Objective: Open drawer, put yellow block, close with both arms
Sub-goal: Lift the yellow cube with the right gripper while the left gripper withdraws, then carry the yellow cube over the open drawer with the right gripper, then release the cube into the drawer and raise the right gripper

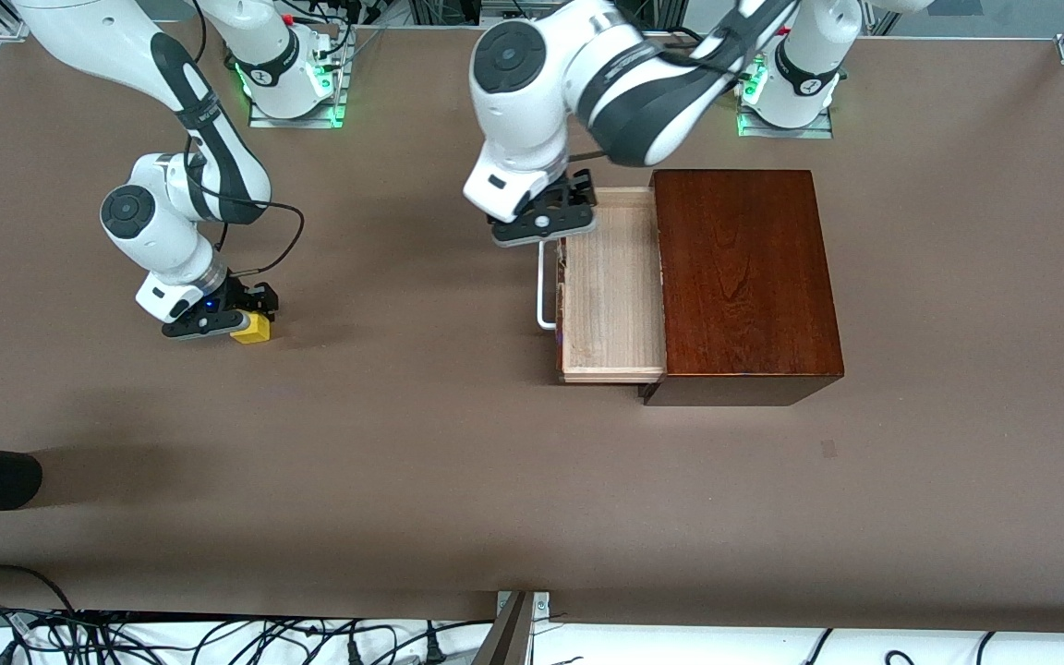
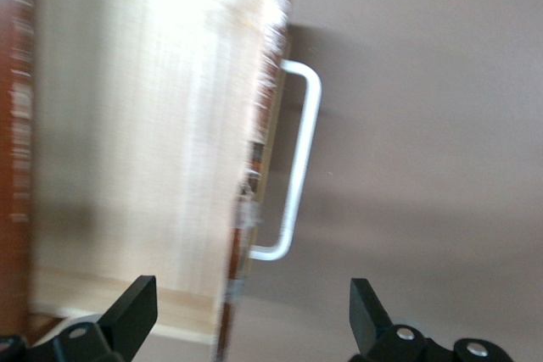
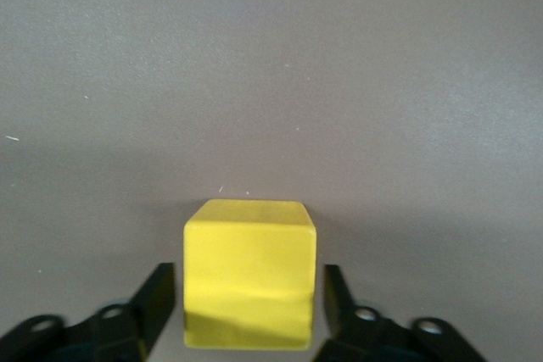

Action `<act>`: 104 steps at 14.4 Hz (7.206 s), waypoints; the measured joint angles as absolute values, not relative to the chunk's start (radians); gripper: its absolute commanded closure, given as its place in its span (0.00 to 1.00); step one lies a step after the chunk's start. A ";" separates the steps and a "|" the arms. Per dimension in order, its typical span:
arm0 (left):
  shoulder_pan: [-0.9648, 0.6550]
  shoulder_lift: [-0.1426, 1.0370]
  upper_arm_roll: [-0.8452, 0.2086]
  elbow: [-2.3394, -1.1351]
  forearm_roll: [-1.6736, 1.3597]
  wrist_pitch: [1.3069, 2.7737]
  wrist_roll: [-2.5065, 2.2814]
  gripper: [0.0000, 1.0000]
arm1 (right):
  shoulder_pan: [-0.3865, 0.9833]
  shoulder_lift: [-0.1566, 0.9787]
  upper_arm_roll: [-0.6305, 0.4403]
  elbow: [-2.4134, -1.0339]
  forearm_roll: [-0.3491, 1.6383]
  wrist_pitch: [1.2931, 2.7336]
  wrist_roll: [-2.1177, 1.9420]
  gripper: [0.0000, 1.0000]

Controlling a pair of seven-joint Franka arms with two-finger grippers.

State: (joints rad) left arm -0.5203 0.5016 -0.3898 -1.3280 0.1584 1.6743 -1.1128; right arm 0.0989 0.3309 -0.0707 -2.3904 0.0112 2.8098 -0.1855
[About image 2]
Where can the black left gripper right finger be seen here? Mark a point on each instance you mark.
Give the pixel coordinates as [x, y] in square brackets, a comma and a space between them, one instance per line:
[369, 319]

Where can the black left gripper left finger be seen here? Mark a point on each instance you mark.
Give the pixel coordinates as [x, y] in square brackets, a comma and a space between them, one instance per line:
[123, 319]

